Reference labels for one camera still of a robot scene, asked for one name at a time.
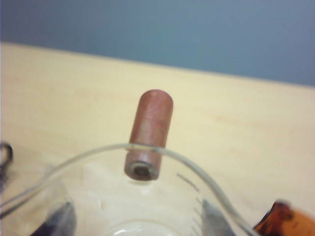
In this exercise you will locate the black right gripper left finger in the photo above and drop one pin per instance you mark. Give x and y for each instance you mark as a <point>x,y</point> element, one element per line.
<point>61,221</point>

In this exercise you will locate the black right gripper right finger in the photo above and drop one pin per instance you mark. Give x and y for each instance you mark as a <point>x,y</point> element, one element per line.
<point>216,221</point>

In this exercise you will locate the amber glass measuring cup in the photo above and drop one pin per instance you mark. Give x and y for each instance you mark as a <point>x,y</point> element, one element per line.
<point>290,221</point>

